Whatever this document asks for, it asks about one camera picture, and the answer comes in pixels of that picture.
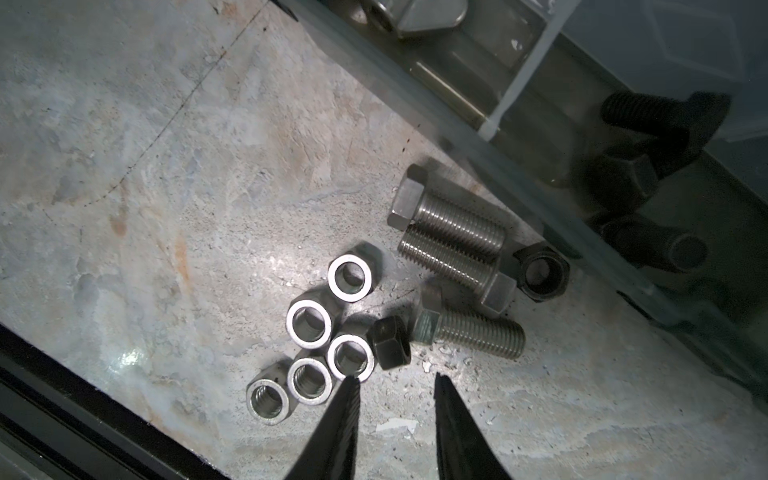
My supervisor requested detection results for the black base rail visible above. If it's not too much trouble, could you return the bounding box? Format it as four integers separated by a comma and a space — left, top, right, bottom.
1, 328, 224, 479

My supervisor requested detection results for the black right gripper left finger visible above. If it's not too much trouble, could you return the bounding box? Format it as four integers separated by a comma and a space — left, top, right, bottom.
286, 376, 360, 479

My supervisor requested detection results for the pile of bolts and nuts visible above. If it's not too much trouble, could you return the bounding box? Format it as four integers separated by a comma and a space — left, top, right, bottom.
246, 165, 570, 425

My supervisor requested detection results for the black hex bolt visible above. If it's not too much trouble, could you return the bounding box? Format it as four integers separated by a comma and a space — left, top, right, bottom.
586, 140, 660, 213
587, 212, 709, 273

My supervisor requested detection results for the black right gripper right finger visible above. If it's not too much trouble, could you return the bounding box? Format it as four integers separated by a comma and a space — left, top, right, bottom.
434, 373, 512, 480

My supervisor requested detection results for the grey transparent organizer box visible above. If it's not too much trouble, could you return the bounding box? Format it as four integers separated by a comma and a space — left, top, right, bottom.
281, 1, 767, 406

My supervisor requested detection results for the small black screw apart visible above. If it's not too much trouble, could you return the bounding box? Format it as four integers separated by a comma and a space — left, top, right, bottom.
600, 91, 731, 179

